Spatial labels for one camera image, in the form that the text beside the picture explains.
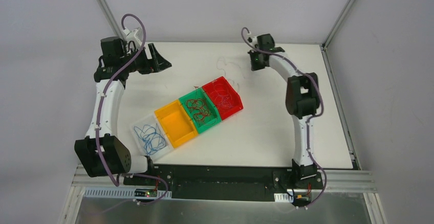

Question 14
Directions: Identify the white cable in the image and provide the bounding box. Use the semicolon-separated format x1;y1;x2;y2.
216;57;246;93

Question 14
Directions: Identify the pink cable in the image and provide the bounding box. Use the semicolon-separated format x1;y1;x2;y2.
211;83;241;112

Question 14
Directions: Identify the blue cable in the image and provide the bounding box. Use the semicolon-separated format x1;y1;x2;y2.
133;124;167;157

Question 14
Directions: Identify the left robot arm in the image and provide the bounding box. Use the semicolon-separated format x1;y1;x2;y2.
74;36;172;185

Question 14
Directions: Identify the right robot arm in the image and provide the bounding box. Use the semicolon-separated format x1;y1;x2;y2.
247;34;323;188

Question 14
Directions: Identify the red plastic bin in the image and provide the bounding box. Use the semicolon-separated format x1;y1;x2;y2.
202;76;244;120

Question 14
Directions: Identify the yellow plastic bin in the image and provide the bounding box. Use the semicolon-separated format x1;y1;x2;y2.
154;99;199;148

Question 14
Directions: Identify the clear plastic bin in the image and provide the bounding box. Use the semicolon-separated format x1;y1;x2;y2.
129;113;174;161

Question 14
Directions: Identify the green plastic bin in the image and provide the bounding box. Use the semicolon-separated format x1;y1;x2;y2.
179;87;221;134

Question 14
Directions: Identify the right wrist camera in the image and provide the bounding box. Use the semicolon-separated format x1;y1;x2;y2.
247;34;257;48

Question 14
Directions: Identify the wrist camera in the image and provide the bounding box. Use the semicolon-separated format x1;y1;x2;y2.
247;34;257;48
122;27;143;49

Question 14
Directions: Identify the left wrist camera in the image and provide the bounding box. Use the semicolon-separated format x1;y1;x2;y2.
122;27;143;49

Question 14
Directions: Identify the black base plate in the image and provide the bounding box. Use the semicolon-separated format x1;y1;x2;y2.
123;164;325;202

